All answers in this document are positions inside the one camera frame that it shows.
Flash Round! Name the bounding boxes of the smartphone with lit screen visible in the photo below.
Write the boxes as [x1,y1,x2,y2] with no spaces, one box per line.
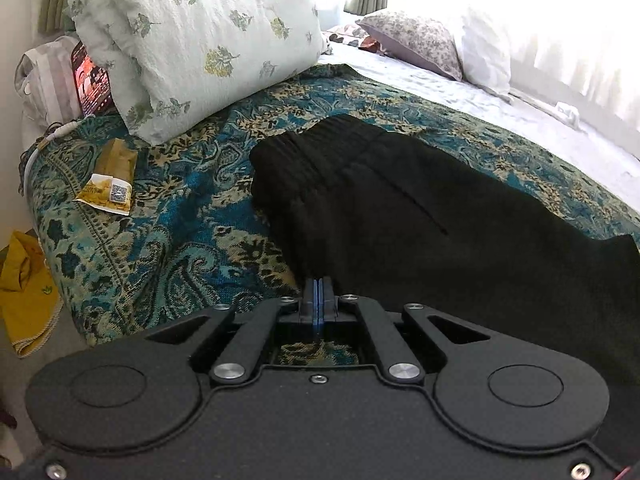
[71,40,119,117]

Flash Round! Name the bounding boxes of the white pillow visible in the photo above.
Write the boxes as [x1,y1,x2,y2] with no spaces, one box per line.
[457,7,516,103]

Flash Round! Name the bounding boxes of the folded floral white quilt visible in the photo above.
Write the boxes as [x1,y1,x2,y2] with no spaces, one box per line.
[66,0,327,145]

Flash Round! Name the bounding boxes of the yellow cloth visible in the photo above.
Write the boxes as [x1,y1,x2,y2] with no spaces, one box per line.
[0,230,63,359]

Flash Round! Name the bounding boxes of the grey striped cloth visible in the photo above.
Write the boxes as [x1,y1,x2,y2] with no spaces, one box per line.
[14,35,83,129]

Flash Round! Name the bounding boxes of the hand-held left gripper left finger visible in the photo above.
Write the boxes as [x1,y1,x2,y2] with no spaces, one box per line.
[145,277,319,385]

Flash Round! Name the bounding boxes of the black pants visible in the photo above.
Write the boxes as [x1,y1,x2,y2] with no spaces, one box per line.
[248,113,640,341]

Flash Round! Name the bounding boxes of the teal paisley blanket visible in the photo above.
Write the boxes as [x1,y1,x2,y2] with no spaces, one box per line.
[31,62,640,367]

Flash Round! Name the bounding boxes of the white bed sheet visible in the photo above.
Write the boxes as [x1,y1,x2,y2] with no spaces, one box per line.
[318,42,640,211]

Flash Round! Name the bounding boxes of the floral grey pillow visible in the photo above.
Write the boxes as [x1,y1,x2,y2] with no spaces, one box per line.
[356,10,466,82]

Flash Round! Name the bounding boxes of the white charging cable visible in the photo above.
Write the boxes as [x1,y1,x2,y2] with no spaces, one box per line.
[22,113,101,196]

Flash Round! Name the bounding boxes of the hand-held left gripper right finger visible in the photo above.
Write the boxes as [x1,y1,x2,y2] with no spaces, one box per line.
[318,276,492,384]

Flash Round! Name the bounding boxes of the yellow snack packet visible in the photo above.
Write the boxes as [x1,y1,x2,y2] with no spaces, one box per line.
[73,138,138,215]

